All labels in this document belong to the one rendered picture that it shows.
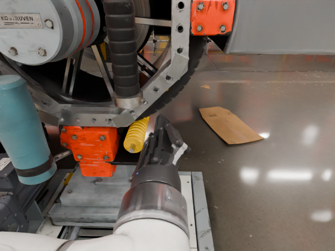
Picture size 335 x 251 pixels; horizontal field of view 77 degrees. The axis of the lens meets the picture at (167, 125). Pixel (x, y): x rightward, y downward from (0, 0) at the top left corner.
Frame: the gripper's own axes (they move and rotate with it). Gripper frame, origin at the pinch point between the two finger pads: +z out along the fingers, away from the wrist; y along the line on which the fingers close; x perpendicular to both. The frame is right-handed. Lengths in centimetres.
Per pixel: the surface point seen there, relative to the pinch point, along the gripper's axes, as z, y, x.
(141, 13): 35.4, 8.8, 20.6
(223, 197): 35, -24, -66
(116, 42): -13.0, 10.6, 17.3
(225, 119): 117, -11, -78
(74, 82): 19.6, -17.3, 21.5
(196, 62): 17.8, 13.0, 1.0
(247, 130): 101, -1, -88
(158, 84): 9.2, 3.6, 5.4
